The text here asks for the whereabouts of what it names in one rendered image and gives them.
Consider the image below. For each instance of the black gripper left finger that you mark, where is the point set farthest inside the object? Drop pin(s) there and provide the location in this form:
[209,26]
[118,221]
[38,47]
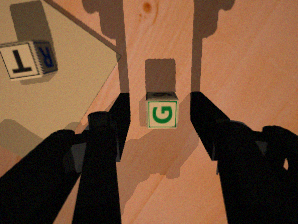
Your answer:
[31,191]

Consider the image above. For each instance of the tan flat mat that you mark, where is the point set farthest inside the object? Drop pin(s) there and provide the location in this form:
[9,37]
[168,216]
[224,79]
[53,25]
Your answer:
[32,109]

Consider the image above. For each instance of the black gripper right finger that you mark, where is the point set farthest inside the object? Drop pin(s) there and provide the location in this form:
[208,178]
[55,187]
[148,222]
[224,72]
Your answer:
[251,191]

